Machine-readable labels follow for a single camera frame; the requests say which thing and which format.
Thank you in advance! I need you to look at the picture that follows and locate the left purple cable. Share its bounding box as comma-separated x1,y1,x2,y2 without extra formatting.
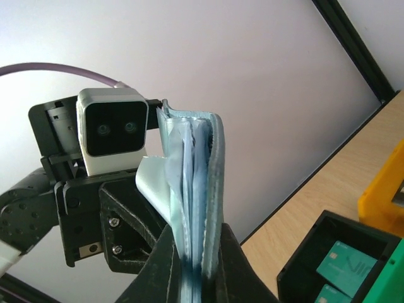
0,62,130,91

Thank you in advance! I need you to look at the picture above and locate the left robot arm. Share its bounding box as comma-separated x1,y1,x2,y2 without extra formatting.
1,97,167,274

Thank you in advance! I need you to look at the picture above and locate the yellow bin back left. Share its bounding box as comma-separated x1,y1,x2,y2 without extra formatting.
358,144,403,237

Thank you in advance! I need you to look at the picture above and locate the blue card holder wallet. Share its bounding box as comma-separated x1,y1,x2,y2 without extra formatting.
135,100,225,302

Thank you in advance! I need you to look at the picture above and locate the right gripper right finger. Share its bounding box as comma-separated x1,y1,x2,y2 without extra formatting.
214,223,278,303

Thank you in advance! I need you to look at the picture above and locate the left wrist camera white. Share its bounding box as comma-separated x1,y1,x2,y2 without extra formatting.
76,87,149,176

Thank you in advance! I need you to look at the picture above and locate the right black frame post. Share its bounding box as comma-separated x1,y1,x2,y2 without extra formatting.
312,0,397,104

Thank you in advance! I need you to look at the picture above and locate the teal vip card stack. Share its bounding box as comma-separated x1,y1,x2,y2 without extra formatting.
314,284,352,303
316,241,377,299

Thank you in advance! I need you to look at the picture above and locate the black frame post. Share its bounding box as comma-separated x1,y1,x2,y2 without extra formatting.
1,273,60,303
312,0,397,104

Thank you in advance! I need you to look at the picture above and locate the left black frame post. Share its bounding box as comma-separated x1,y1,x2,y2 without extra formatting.
1,273,60,303

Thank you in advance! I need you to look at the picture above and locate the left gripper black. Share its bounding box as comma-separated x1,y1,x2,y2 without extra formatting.
28,97,166,273

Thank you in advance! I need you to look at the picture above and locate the black bin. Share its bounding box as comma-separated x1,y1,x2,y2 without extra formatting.
277,210,403,302

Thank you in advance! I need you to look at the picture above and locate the green bin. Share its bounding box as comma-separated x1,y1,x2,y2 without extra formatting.
352,236,403,302

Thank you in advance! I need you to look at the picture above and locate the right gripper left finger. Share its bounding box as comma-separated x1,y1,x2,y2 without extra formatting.
116,225,181,303

